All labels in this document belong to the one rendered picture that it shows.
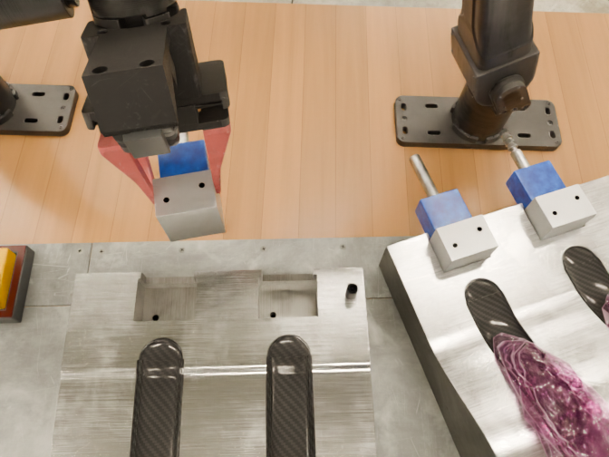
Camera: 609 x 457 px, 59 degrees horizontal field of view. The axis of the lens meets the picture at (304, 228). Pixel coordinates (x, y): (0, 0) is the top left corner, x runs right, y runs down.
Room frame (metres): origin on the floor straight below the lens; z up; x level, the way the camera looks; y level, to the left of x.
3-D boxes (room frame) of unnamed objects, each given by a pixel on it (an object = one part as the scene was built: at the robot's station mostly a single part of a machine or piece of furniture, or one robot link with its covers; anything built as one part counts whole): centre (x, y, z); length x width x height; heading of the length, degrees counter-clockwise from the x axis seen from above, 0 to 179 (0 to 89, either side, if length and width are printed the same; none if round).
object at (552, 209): (0.29, -0.24, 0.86); 0.13 x 0.05 x 0.05; 21
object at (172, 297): (0.14, 0.12, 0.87); 0.05 x 0.05 x 0.04; 4
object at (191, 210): (0.25, 0.11, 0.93); 0.13 x 0.05 x 0.05; 13
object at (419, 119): (0.40, -0.21, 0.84); 0.20 x 0.07 x 0.08; 91
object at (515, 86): (0.40, -0.20, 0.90); 0.09 x 0.06 x 0.06; 18
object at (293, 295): (0.15, 0.01, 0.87); 0.05 x 0.05 x 0.04; 4
